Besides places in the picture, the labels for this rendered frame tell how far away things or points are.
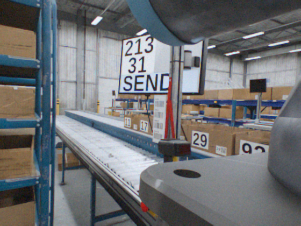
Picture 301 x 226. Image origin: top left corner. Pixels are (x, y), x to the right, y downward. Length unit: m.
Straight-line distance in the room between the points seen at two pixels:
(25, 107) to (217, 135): 1.07
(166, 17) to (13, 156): 0.73
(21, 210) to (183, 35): 0.83
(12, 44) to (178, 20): 0.70
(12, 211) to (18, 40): 0.58
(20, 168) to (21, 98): 0.24
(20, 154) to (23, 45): 0.37
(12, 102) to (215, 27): 0.73
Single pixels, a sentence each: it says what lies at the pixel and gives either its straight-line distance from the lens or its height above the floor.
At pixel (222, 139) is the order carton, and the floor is 1.00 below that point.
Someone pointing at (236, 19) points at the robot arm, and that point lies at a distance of 0.21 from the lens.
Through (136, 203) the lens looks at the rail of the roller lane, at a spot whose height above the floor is 0.72.
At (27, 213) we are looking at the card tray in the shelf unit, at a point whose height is 0.80.
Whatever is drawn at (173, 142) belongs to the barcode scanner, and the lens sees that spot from 0.68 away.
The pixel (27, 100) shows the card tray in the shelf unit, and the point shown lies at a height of 1.20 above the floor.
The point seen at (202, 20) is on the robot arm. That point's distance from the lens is 0.21.
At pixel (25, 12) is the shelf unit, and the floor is 1.52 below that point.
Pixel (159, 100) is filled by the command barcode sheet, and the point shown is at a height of 1.22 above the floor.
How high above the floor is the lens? 1.21
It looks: 3 degrees down
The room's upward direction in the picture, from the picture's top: 2 degrees clockwise
